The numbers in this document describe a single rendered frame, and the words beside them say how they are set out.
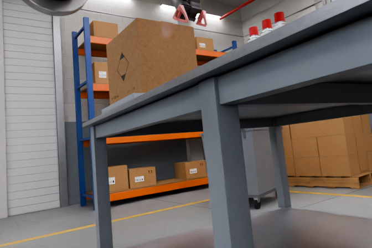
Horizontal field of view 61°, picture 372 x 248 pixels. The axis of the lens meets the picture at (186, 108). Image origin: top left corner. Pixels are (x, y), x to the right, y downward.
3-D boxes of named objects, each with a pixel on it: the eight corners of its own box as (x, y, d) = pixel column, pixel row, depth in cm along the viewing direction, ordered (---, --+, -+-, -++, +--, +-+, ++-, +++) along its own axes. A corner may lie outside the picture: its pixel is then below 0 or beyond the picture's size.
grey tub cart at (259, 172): (242, 195, 399) (233, 119, 411) (292, 196, 363) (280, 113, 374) (203, 210, 328) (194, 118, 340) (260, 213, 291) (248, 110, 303)
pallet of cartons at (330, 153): (383, 179, 422) (366, 77, 439) (358, 189, 368) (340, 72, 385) (300, 178, 512) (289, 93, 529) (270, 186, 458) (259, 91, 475)
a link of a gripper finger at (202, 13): (213, 19, 134) (203, 8, 139) (200, 16, 129) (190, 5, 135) (206, 33, 137) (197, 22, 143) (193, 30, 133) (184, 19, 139)
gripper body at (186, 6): (201, 9, 137) (193, 1, 142) (181, 4, 131) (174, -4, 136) (195, 22, 141) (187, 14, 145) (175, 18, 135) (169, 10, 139)
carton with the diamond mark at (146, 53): (200, 96, 118) (194, 26, 122) (142, 94, 105) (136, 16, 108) (161, 108, 143) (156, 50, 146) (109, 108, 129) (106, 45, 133)
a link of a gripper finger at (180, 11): (200, 16, 129) (190, 5, 135) (186, 13, 125) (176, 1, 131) (194, 30, 133) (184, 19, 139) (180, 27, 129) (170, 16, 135)
